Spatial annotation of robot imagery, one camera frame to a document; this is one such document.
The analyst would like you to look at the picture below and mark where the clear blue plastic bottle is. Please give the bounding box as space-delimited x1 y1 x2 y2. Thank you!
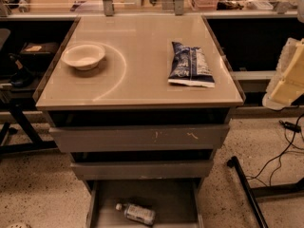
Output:
115 203 156 226

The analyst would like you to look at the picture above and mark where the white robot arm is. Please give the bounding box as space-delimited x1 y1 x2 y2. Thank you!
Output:
262 38 304 110

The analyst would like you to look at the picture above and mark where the grey drawer cabinet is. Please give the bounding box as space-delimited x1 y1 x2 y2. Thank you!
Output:
32 13 247 228

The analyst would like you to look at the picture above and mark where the top grey drawer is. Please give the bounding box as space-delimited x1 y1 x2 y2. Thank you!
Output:
49 124 229 152

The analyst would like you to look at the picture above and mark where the middle grey drawer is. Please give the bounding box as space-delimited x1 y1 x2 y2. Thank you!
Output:
71 161 213 181

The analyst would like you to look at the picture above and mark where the bottom open grey drawer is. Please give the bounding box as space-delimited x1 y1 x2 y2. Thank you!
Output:
85 180 204 228

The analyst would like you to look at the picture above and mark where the blue snack bag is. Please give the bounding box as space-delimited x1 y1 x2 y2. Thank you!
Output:
168 42 215 88

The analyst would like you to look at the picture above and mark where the white bowl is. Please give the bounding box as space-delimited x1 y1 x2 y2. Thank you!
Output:
61 44 105 70

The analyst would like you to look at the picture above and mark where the black stand leg right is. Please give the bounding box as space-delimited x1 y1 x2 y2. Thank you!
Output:
227 156 304 228

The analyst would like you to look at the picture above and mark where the dark box on shelf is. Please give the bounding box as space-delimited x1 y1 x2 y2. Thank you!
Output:
20 42 59 58

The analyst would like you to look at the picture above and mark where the black power adapter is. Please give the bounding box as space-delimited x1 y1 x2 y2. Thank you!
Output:
279 121 301 133

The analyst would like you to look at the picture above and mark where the black table frame left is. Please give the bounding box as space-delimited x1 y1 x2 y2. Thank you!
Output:
0 79 59 155

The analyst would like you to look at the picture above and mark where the black floor cable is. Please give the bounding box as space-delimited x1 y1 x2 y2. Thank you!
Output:
245 112 304 187

